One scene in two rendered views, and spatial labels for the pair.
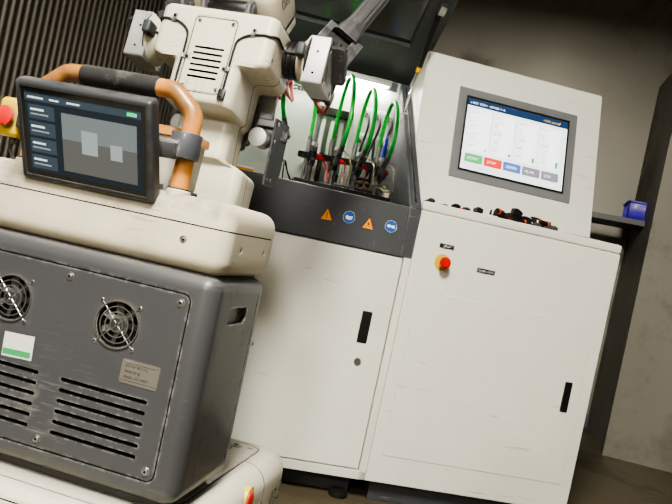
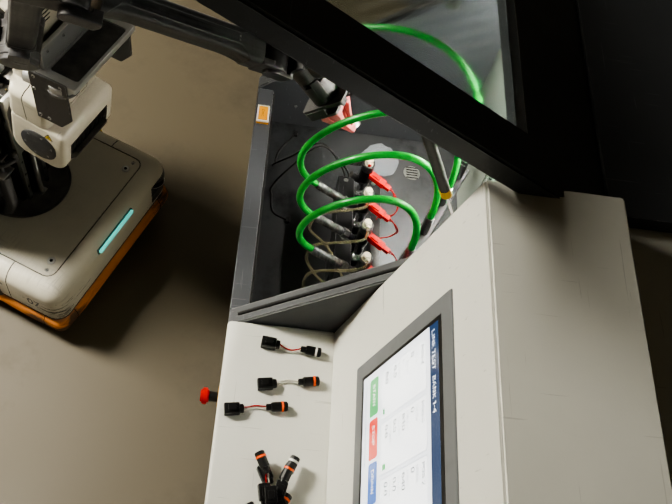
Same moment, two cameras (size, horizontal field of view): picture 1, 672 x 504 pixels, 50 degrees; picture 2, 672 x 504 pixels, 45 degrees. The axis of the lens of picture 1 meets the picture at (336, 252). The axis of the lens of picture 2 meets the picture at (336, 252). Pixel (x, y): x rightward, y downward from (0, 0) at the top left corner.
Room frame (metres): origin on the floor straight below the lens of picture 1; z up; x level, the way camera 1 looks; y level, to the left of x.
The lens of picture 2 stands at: (2.44, -0.96, 2.49)
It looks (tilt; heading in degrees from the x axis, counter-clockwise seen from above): 58 degrees down; 88
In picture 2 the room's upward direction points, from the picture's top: 17 degrees clockwise
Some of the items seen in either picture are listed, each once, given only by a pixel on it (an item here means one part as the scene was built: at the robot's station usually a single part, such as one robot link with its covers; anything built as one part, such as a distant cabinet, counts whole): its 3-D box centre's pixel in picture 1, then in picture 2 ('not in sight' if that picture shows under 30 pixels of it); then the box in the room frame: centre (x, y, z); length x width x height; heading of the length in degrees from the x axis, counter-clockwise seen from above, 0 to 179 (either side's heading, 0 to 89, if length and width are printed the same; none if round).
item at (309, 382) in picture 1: (280, 345); not in sight; (2.25, 0.11, 0.44); 0.65 x 0.02 x 0.68; 99
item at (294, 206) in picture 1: (308, 210); (252, 208); (2.27, 0.11, 0.87); 0.62 x 0.04 x 0.16; 99
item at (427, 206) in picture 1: (511, 227); (266, 499); (2.47, -0.57, 0.96); 0.70 x 0.22 x 0.03; 99
